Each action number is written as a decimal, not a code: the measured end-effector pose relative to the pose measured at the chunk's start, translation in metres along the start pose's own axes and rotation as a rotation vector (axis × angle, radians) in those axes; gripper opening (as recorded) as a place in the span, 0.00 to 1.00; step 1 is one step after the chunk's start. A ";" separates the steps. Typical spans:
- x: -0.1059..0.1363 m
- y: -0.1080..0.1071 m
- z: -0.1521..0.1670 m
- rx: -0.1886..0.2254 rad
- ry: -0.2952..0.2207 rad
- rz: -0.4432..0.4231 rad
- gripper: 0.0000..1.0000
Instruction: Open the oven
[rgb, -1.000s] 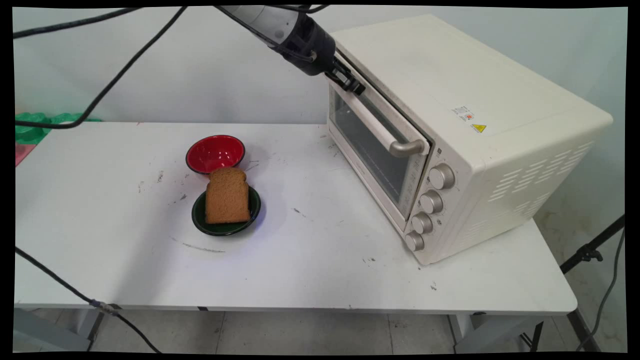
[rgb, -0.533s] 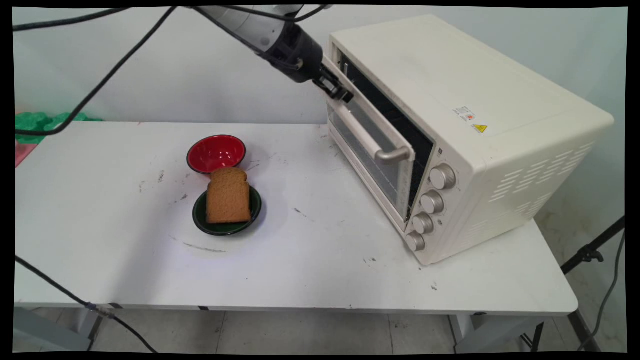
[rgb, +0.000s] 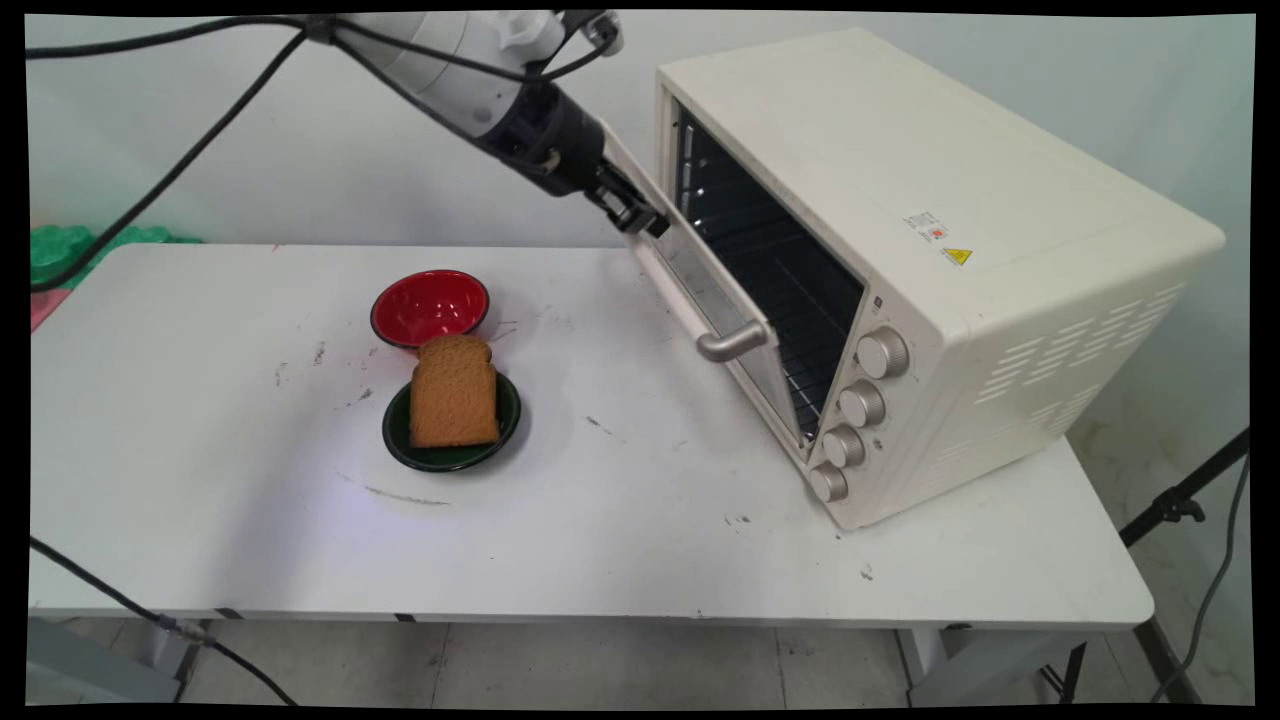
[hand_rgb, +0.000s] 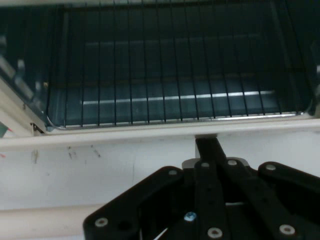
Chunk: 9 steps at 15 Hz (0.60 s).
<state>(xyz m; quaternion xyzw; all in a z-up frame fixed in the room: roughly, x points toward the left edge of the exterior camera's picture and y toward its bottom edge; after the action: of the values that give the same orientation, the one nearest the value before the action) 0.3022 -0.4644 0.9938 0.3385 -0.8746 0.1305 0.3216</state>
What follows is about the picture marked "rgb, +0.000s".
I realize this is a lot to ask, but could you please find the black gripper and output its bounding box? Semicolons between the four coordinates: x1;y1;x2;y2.
477;81;672;239

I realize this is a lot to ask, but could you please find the glass oven door with handle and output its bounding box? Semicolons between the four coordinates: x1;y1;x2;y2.
598;118;823;473

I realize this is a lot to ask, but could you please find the red bowl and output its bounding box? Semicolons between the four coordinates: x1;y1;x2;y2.
370;269;492;350

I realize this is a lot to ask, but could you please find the brown bread slice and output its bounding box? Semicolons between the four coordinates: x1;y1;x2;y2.
408;334;500;449

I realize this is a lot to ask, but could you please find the cream toaster oven body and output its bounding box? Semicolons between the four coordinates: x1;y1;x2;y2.
655;28;1228;532

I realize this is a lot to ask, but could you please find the large silver oven knob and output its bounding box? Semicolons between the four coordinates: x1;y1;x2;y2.
857;326;912;381

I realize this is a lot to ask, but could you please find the dark green plate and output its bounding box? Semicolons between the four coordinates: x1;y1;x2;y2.
381;368;523;473

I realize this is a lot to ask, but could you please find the green plastic object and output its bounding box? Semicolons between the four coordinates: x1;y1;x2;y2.
30;224;205;292

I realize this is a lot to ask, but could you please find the pink object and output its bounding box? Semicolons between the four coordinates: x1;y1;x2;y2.
30;287;73;334

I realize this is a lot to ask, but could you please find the black tripod stand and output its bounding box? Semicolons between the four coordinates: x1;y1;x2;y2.
1058;428;1252;705

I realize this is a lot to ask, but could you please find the wire oven rack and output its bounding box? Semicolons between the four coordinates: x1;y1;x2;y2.
682;150;863;443

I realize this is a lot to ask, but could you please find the black hanging cable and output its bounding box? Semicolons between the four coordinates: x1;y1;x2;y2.
30;28;333;294

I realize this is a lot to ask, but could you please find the grey table leg frame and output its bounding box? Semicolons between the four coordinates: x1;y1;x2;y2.
893;624;1093;707
28;614;213;705

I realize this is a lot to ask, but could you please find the black cable with connector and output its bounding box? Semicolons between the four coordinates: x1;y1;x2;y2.
28;536;301;707

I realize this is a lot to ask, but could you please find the grey cable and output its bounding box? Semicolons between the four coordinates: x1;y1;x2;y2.
1150;455;1252;704

